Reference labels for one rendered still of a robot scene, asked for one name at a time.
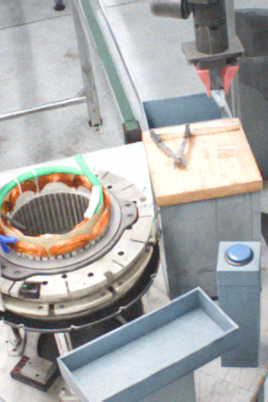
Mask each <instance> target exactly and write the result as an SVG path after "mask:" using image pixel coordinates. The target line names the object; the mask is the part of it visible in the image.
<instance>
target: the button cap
mask: <svg viewBox="0 0 268 402"><path fill-rule="evenodd" d="M250 257H251V249H250V248H249V247H248V246H247V245H245V244H242V243H237V244H233V245H231V246H229V247H228V250H227V258H228V260H229V261H231V262H233V263H242V262H244V261H247V260H249V259H250Z"/></svg>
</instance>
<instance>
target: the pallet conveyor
mask: <svg viewBox="0 0 268 402"><path fill-rule="evenodd" d="M1 1H5V0H0V2H1ZM97 1H98V3H99V7H100V10H101V11H102V15H103V18H104V20H105V23H106V24H107V26H108V30H109V32H110V35H111V37H112V39H113V40H114V43H115V45H116V48H117V52H118V54H119V56H120V58H121V61H122V63H123V65H124V68H125V71H126V73H127V76H128V78H129V81H130V83H131V85H132V87H133V90H134V92H135V94H136V96H137V99H138V101H139V103H140V105H141V101H145V99H144V97H143V94H142V91H141V89H140V86H139V84H138V82H137V80H136V78H134V74H133V71H132V69H131V67H130V65H129V63H128V60H127V59H126V56H125V52H124V50H123V49H122V46H121V44H120V41H119V40H118V37H117V35H116V32H115V30H114V27H113V25H112V23H111V21H110V19H109V17H108V13H107V9H106V7H105V5H104V3H103V1H102V0H97ZM63 2H64V1H63V0H55V3H56V6H55V9H56V10H57V11H62V10H64V9H65V5H64V4H63ZM70 3H71V7H72V13H73V21H74V23H73V26H74V32H75V37H76V42H77V48H78V51H79V57H80V62H81V68H82V71H81V73H82V81H83V87H82V88H81V90H80V91H79V92H78V95H77V96H73V97H68V98H63V99H61V100H55V101H51V102H46V103H42V104H38V105H33V106H29V107H24V108H20V109H16V110H11V111H7V112H3V113H0V122H4V121H8V120H13V119H17V118H20V117H24V116H29V115H33V114H38V113H42V112H47V111H51V110H55V109H60V108H64V107H69V106H73V105H78V104H83V103H87V108H88V113H89V117H90V120H89V126H90V127H92V128H93V131H94V135H97V134H101V133H103V132H102V129H101V125H102V119H101V118H99V105H98V99H97V93H96V88H95V86H96V83H95V77H94V72H93V66H92V61H91V53H92V55H93V58H94V61H95V64H96V67H97V68H98V70H99V75H100V78H101V81H102V83H103V86H104V89H105V91H106V94H107V96H108V101H109V104H110V107H111V109H112V112H113V114H114V117H115V120H116V122H117V127H118V130H119V133H120V135H121V137H122V140H123V143H124V145H125V144H132V143H138V142H142V141H143V135H142V129H141V126H140V123H139V119H138V117H137V115H136V112H135V110H134V108H133V106H132V103H131V101H130V99H129V96H128V94H127V91H126V88H125V85H124V83H123V80H122V78H121V75H120V73H119V71H118V68H117V64H116V62H115V60H114V58H113V56H112V53H111V50H110V48H109V45H108V42H107V40H106V38H105V35H104V33H103V30H102V28H101V26H100V24H99V20H98V17H97V15H96V14H97V13H96V12H95V9H94V6H93V4H92V1H91V0H70ZM90 48H91V50H90Z"/></svg>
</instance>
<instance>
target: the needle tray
mask: <svg viewBox="0 0 268 402"><path fill-rule="evenodd" d="M238 346H239V341H238V326H237V325H236V323H235V322H234V321H232V320H231V319H230V318H229V317H228V316H227V315H226V314H225V313H224V312H223V311H222V310H221V309H220V308H219V307H218V306H217V305H216V304H215V303H214V302H213V301H212V300H211V299H210V298H209V297H208V295H206V294H205V293H204V292H203V291H202V290H201V289H200V288H199V287H197V288H195V289H194V290H192V291H190V292H188V293H186V294H184V295H182V296H180V297H178V298H176V299H175V300H173V301H170V302H168V303H166V304H164V305H162V306H160V307H159V308H157V309H155V310H152V311H150V312H148V313H146V314H145V315H143V316H141V317H140V318H138V319H134V320H132V321H130V322H128V323H126V324H125V325H124V326H122V327H120V328H117V329H115V330H113V331H111V332H109V333H107V334H106V335H105V336H102V337H100V338H98V339H96V340H95V339H94V340H92V341H90V342H89V343H87V344H86V345H83V346H81V347H79V348H77V349H75V350H73V351H72V352H70V353H69V352H68V353H67V354H64V355H62V356H60V357H58V358H57V361H58V365H59V368H60V371H61V375H62V377H63V379H65V380H66V382H67V383H68V385H69V386H70V388H72V390H73V391H74V393H75V394H76V396H77V397H78V398H79V399H80V400H81V402H196V396H195V380H194V374H195V371H197V370H198V369H200V368H202V367H204V365H206V364H208V363H211V362H212V361H214V360H216V359H218V358H219V357H221V356H223V355H224V354H226V353H228V352H230V351H232V350H233V349H235V348H236V347H238Z"/></svg>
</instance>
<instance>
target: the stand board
mask: <svg viewBox="0 0 268 402"><path fill-rule="evenodd" d="M238 122H239V123H240V121H239V118H231V119H225V120H220V121H214V122H208V123H202V124H201V123H197V124H191V125H189V129H194V132H195V128H196V129H198V128H204V127H215V126H220V125H227V124H232V123H238ZM180 130H185V126H179V127H169V128H162V129H156V130H154V132H155V133H156V134H164V133H169V132H175V131H180ZM142 135H143V145H144V151H145V154H146V159H147V162H148V167H149V171H150V176H151V183H152V187H153V193H155V197H156V201H157V205H158V206H165V205H174V204H181V203H186V202H193V201H198V200H204V199H210V198H215V197H226V196H232V195H237V194H243V193H249V192H254V191H259V190H262V189H263V182H262V177H261V175H260V172H259V170H258V168H257V166H256V163H255V159H254V156H253V154H252V152H251V150H250V147H249V145H248V142H247V140H246V136H245V134H244V130H243V128H242V126H241V124H240V129H238V130H232V131H227V132H220V133H215V134H209V135H199V136H193V137H190V138H189V144H187V146H186V149H185V151H184V153H183V154H185V155H186V167H185V166H184V165H183V163H182V164H176V168H175V169H174V168H173V165H169V155H168V154H167V153H166V152H164V151H163V150H162V149H161V148H159V147H158V146H156V144H155V143H154V142H151V143H147V139H146V136H147V135H150V131H145V132H142ZM182 141H183V137H181V138H175V139H169V140H164V141H162V142H163V143H164V144H165V145H166V146H167V147H168V148H169V149H170V150H172V151H173V152H174V153H175V154H177V151H178V146H177V145H178V144H179V145H181V143H182ZM229 146H233V151H234V156H232V157H227V158H220V159H219V158H218V154H217V148H222V147H229Z"/></svg>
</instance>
